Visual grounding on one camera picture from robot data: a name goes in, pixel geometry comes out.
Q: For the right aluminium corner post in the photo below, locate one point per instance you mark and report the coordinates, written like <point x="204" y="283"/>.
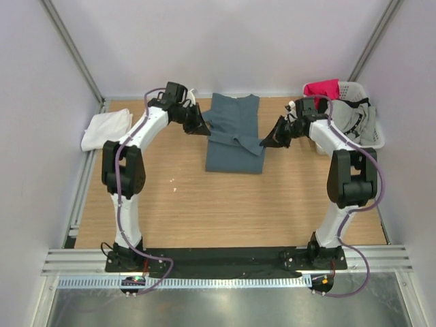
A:
<point x="377" y="34"/>

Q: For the grey t-shirt black trim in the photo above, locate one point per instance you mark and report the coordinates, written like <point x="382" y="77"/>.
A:
<point x="356" y="120"/>

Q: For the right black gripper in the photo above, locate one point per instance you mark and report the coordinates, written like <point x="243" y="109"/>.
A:
<point x="275" y="138"/>

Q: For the red t-shirt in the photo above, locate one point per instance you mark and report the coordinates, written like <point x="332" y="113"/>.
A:
<point x="329" y="88"/>

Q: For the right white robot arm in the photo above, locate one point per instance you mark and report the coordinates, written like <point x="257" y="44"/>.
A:
<point x="352" y="181"/>

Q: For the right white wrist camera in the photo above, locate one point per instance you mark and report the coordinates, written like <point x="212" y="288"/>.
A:
<point x="291" y="106"/>

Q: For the blue-grey t-shirt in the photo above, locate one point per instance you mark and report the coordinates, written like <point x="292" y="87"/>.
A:
<point x="234" y="144"/>

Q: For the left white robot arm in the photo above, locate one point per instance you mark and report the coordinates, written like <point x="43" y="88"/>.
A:
<point x="123" y="171"/>

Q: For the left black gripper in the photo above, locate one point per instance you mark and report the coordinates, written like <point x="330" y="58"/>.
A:
<point x="199" y="129"/>

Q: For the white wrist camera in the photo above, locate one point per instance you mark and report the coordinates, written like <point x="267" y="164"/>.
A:
<point x="291" y="106"/>
<point x="191" y="95"/>

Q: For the white plastic laundry basket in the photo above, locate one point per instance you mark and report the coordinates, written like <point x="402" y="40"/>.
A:
<point x="354" y="92"/>

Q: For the white slotted cable duct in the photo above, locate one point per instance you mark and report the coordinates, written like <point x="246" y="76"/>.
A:
<point x="141" y="283"/>

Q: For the folded white t-shirt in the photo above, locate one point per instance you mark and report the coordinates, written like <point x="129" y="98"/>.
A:
<point x="106" y="126"/>

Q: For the aluminium corner post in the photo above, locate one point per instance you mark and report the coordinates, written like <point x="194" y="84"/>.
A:
<point x="377" y="34"/>
<point x="72" y="49"/>

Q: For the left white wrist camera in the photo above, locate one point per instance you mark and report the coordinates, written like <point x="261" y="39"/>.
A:
<point x="191" y="95"/>

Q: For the left aluminium corner post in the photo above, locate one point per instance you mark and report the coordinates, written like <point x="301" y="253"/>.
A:
<point x="72" y="49"/>

